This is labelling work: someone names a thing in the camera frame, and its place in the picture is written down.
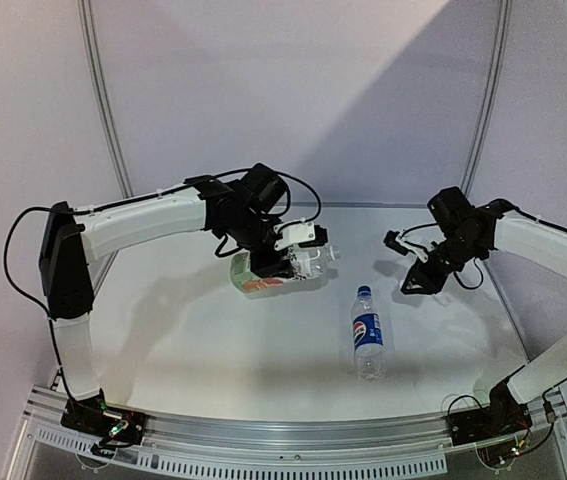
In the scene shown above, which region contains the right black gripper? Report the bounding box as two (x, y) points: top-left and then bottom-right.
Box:
(401, 233), (483, 295)

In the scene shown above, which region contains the clear tea bottle white label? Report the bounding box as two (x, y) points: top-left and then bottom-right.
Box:
(230, 245), (342, 294)

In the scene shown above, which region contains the blue pepsi bottle cap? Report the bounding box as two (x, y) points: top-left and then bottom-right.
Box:
(357, 285), (372, 298)

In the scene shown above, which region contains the clear pepsi bottle blue label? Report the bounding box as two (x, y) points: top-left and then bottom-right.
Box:
(351, 295), (385, 380)

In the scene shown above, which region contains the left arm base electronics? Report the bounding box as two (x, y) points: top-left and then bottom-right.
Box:
(60, 394), (148, 458)

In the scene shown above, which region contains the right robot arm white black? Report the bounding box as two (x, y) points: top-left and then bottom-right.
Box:
(385, 187), (567, 436)

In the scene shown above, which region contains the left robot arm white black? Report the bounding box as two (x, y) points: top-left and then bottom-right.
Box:
(39, 164), (315, 434)

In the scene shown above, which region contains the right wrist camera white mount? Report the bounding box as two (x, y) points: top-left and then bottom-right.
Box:
(384, 230), (429, 263)

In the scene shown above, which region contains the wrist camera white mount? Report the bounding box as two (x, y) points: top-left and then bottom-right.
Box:
(274, 220), (328, 251)
(384, 230), (429, 263)

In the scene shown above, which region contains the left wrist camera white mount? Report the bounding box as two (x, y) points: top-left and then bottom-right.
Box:
(274, 220), (328, 251)

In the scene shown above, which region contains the aluminium front rail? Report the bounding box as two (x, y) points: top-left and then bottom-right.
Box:
(6, 387), (567, 479)

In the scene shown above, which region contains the right wall metal post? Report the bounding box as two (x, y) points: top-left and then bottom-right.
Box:
(461, 0), (512, 196)

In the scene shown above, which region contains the wall metal post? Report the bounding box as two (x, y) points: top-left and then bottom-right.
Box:
(77, 0), (133, 198)
(461, 0), (512, 196)

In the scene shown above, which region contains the left wall metal post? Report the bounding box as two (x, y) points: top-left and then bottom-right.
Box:
(77, 0), (133, 198)

